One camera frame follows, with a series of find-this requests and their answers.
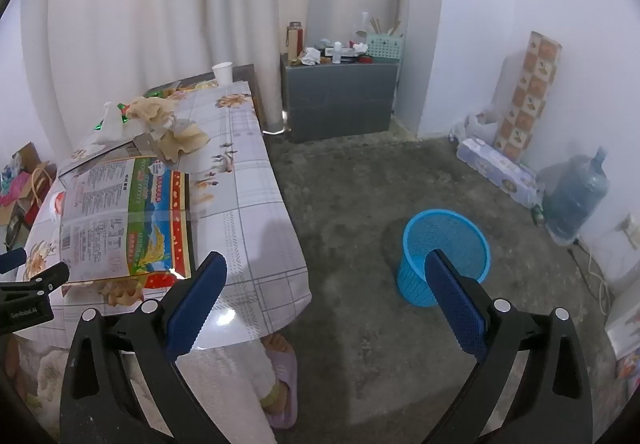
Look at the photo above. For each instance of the plain blue water jug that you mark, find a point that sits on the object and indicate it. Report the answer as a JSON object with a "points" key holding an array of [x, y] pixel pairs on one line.
{"points": [[575, 194]]}

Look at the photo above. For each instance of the large printed food bag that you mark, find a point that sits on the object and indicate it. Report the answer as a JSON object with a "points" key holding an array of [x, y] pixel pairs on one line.
{"points": [[110, 214]]}

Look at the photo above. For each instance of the brown paper bag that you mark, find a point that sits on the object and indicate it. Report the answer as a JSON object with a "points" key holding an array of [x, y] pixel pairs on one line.
{"points": [[44, 186]]}

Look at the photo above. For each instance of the red and green wrapper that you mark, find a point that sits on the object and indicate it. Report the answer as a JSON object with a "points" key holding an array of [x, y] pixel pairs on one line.
{"points": [[122, 110]]}

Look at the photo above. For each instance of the white box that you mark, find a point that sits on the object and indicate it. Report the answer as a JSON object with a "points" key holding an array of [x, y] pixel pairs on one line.
{"points": [[622, 324]]}

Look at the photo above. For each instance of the shiny green wrapper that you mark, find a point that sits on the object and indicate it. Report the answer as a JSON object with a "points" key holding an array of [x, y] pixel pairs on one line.
{"points": [[100, 126]]}

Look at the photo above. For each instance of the colourful printed box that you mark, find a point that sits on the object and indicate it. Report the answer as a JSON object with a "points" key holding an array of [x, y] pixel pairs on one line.
{"points": [[628, 366]]}

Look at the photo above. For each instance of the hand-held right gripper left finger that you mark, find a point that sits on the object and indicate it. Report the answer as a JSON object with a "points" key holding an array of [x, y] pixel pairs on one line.
{"points": [[197, 304]]}

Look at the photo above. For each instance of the teal plastic storage basket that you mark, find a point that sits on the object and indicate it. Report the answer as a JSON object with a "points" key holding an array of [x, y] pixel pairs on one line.
{"points": [[385, 47]]}

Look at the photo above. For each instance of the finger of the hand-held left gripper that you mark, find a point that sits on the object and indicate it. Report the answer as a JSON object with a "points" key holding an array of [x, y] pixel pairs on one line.
{"points": [[11, 260], [35, 281]]}

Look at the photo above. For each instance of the brown cardboard box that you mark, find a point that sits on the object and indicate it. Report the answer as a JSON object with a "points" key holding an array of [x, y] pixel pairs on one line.
{"points": [[27, 154]]}

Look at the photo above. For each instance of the toilet paper multipack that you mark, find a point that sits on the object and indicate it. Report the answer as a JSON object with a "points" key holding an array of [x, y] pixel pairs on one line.
{"points": [[500, 171]]}

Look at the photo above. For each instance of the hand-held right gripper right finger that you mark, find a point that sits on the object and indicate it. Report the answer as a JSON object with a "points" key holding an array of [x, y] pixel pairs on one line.
{"points": [[455, 309]]}

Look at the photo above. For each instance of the table with checked cloth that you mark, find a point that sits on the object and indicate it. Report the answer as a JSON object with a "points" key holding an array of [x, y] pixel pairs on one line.
{"points": [[240, 224]]}

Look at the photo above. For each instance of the blue plastic mesh wastebasket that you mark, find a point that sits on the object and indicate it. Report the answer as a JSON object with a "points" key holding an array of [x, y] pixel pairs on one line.
{"points": [[450, 234]]}

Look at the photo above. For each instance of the grey cabinet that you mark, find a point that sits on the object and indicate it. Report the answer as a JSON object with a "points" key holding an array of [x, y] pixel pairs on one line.
{"points": [[340, 94]]}

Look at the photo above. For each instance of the brown paper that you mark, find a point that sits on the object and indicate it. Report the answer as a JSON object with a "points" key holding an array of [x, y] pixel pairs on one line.
{"points": [[182, 143], [150, 113]]}

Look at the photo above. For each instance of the small white bottle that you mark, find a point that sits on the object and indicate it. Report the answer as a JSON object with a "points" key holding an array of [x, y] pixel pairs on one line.
{"points": [[338, 52]]}

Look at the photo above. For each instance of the white crumpled tissue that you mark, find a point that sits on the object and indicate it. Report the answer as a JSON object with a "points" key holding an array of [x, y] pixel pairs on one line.
{"points": [[310, 56]]}

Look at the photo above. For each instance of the green drink can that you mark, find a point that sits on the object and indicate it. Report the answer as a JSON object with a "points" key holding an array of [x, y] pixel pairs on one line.
{"points": [[538, 216]]}

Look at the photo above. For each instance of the white plastic bag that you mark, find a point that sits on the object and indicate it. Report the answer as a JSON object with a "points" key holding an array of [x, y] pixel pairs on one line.
{"points": [[475, 126]]}

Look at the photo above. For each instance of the purple slipper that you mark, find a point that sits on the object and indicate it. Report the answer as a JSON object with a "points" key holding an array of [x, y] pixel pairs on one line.
{"points": [[285, 416]]}

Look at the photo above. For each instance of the pink plastic bag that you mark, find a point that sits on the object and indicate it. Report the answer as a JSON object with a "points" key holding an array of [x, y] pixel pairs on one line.
{"points": [[17, 186]]}

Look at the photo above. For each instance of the brown thermos bottle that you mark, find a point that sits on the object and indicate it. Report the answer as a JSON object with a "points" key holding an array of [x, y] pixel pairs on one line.
{"points": [[295, 41]]}

